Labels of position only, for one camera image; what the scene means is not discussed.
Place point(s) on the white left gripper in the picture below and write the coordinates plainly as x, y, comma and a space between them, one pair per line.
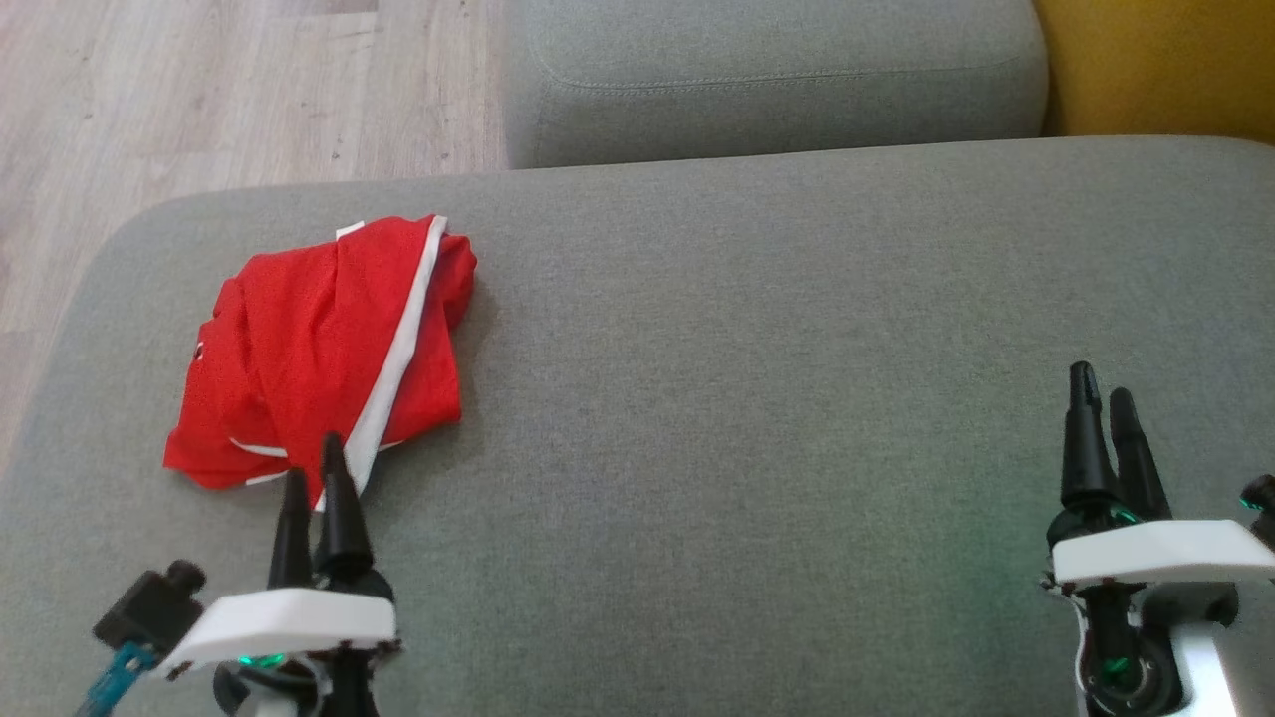
289, 617

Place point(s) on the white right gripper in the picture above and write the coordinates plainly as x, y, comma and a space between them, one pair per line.
1155, 553

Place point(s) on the red basketball jersey white sleeves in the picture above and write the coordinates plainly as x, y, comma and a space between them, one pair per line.
214, 438

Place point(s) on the red shorts white stripe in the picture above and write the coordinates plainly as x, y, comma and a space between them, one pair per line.
438, 339

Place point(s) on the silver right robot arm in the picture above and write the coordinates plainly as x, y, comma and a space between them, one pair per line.
1205, 667

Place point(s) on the grey fabric sofa seat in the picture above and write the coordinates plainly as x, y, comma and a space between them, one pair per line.
747, 398

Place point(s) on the yellow cushion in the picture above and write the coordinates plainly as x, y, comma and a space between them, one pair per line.
1165, 60

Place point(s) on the grey fabric sofa backrest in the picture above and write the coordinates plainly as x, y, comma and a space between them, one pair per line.
777, 70

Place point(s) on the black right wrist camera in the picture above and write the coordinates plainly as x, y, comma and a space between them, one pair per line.
1261, 498

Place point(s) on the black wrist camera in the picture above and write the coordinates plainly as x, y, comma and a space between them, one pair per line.
149, 607
1261, 498

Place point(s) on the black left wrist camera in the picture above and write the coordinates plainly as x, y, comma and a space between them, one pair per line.
149, 607

